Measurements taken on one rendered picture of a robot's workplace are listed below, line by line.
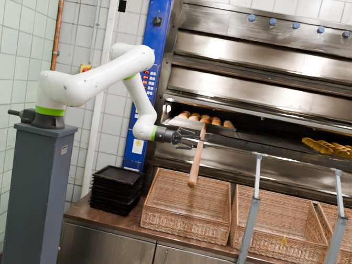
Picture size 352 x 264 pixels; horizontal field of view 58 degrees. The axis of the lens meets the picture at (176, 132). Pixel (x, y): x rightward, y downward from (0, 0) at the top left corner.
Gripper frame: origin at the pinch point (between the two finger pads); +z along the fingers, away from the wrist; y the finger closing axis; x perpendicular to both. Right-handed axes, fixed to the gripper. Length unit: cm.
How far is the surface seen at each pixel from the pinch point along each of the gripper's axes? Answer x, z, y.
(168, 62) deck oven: -55, -35, -45
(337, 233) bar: 5, 84, 33
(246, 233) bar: 5, 36, 45
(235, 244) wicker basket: -6, 34, 58
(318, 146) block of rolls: -82, 92, -2
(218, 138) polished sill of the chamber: -55, 12, 3
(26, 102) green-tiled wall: -27, -123, 2
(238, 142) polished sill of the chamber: -55, 27, 3
